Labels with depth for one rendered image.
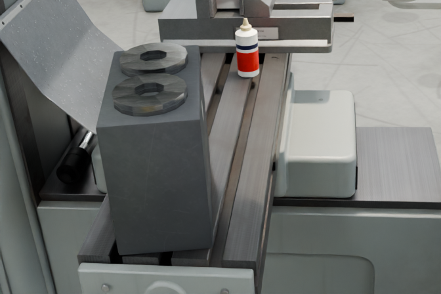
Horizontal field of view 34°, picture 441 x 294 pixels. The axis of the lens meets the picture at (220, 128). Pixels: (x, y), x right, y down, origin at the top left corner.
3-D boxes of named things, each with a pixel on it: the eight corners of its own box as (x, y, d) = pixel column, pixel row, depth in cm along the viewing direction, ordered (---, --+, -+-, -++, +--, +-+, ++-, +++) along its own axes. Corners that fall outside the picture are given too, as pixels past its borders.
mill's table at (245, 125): (301, -8, 195) (301, -36, 192) (259, 322, 89) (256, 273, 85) (218, -6, 199) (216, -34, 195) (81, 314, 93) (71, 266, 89)
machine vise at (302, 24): (335, 25, 152) (335, -26, 147) (331, 53, 139) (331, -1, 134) (175, 25, 159) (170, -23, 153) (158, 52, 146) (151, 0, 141)
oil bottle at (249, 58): (260, 68, 136) (257, 13, 130) (258, 77, 132) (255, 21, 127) (239, 69, 136) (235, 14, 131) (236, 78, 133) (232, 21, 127)
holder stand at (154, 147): (210, 157, 109) (199, 35, 99) (214, 249, 90) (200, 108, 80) (131, 163, 109) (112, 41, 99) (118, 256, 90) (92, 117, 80)
